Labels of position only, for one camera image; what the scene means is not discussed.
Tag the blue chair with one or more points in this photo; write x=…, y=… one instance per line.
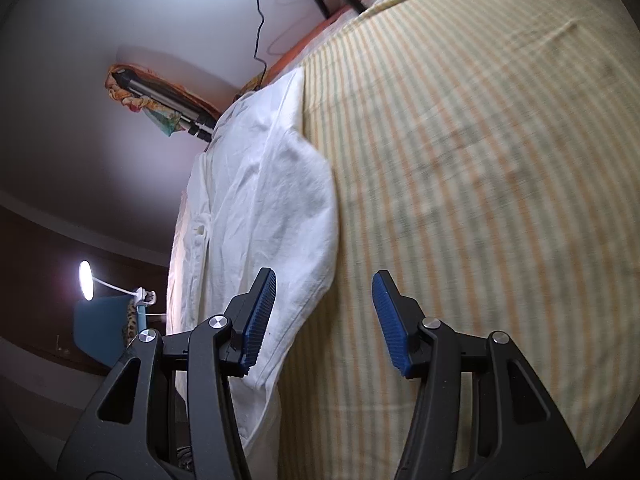
x=100, y=325

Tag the colourful floral cloth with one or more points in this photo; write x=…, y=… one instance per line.
x=165, y=120

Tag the orange cloth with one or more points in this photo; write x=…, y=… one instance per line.
x=195, y=98

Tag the white shirt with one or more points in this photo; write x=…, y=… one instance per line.
x=260, y=200

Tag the yellow striped bed sheet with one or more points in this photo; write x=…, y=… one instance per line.
x=475, y=160

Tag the silver folded tripod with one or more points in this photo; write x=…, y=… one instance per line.
x=160, y=97

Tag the yellow green cloth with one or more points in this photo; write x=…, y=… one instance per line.
x=256, y=82

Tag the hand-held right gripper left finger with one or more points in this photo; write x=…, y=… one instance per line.
x=260, y=320

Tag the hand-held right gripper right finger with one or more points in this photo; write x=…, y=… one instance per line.
x=392, y=325

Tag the white clip lamp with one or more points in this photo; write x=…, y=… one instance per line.
x=85, y=280

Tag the leopard print cloth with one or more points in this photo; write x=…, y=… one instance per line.
x=131, y=325

